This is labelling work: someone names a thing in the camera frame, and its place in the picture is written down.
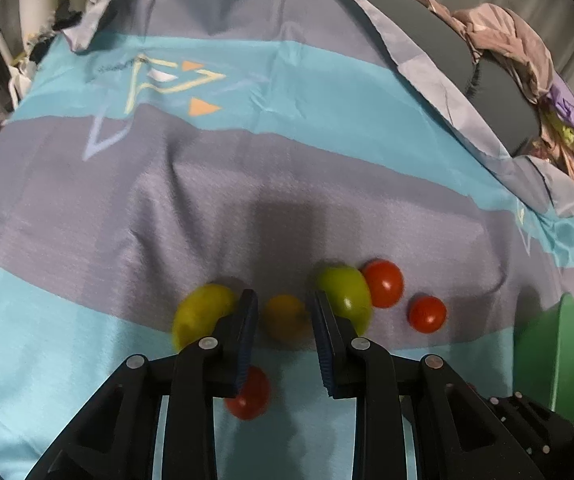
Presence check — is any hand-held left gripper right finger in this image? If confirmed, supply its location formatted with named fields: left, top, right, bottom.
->
left=313, top=290, right=542, bottom=480

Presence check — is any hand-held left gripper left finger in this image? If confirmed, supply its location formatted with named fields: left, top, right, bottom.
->
left=27, top=289, right=259, bottom=480

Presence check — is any orange round fruit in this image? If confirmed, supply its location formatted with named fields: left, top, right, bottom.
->
left=261, top=294, right=312, bottom=347

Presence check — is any yellow-green lemon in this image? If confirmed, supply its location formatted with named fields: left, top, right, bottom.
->
left=173, top=283, right=238, bottom=352

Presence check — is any green round fruit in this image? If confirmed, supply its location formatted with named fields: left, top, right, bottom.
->
left=315, top=265, right=373, bottom=337

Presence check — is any red tomato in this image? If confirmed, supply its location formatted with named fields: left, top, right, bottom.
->
left=224, top=366, right=272, bottom=420
left=361, top=259, right=405, bottom=309
left=407, top=296, right=448, bottom=334

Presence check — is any green plastic bowl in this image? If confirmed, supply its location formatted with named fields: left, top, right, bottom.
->
left=513, top=292, right=574, bottom=426

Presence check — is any blue and grey striped blanket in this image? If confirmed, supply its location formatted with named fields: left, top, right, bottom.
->
left=0, top=0, right=574, bottom=480

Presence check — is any grey sofa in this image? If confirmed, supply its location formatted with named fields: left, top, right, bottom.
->
left=312, top=0, right=542, bottom=157

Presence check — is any pile of pink clothes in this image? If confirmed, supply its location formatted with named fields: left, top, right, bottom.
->
left=398, top=0, right=574, bottom=181

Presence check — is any white paper roll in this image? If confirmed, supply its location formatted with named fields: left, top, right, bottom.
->
left=18, top=0, right=60, bottom=56

